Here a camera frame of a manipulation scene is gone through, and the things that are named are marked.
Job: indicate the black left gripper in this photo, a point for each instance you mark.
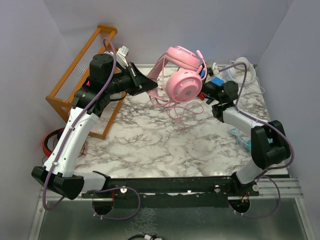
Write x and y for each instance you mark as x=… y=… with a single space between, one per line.
x=140 y=82

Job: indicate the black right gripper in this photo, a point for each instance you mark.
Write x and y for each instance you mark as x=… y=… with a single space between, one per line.
x=202 y=86

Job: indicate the pink cat-ear headphones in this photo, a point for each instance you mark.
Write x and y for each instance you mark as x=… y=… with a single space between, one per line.
x=183 y=86

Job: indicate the teal cat-ear headphones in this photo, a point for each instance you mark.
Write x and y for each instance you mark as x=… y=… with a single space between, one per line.
x=241 y=139

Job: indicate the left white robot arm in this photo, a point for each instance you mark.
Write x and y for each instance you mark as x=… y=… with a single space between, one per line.
x=57 y=173

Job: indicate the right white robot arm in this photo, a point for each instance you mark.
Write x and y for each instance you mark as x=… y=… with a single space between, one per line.
x=269 y=145

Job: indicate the white headphones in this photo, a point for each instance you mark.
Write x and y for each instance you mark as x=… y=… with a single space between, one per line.
x=237 y=73

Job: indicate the red black headphones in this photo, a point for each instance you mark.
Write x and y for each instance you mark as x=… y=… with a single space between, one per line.
x=50 y=140

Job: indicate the blue notebook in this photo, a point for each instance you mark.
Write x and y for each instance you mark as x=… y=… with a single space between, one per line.
x=216 y=80

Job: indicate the blue black marker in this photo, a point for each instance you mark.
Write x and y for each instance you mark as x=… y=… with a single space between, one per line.
x=209 y=101

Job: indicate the red black marker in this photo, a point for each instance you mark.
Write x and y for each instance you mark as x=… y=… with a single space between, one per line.
x=202 y=96

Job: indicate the wooden tiered shelf rack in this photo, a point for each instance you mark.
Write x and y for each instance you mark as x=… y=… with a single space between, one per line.
x=62 y=95

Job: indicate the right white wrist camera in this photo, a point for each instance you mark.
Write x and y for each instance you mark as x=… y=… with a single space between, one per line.
x=212 y=68

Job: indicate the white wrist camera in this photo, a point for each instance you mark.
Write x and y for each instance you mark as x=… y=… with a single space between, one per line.
x=212 y=68
x=121 y=62

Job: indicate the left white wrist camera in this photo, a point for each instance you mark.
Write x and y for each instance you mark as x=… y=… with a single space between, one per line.
x=121 y=62

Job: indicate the black front mounting rail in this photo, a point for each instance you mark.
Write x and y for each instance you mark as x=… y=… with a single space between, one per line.
x=174 y=192

